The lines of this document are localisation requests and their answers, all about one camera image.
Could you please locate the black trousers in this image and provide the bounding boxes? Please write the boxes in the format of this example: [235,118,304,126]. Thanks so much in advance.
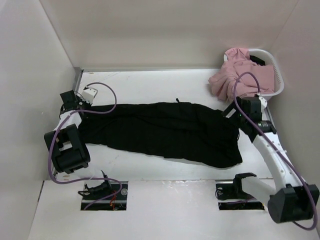
[78,102,243,169]

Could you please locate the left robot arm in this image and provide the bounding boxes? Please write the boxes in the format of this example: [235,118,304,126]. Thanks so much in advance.
[44,87,113,200]

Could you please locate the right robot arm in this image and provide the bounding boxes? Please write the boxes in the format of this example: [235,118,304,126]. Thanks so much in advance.
[222,95,320,225]

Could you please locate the pink trousers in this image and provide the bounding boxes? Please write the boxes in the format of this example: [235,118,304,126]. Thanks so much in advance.
[208,48,275,102]

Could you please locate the black garment in basket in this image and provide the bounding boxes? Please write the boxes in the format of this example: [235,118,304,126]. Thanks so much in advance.
[249,55,266,66]

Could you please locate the white laundry basket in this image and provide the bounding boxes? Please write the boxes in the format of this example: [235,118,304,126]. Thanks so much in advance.
[223,48,285,103]

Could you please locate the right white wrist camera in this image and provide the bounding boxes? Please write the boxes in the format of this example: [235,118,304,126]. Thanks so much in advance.
[255,94,268,111]

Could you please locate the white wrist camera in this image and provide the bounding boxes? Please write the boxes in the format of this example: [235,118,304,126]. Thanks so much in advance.
[81,87,98,105]
[255,94,268,111]

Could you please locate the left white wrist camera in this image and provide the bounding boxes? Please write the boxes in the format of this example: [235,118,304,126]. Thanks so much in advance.
[81,87,98,105]

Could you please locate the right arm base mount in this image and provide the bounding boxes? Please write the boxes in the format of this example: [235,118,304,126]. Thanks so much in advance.
[215,181,265,211]

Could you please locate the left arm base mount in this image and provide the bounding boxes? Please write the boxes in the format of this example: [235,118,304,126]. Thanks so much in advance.
[77,181,129,211]

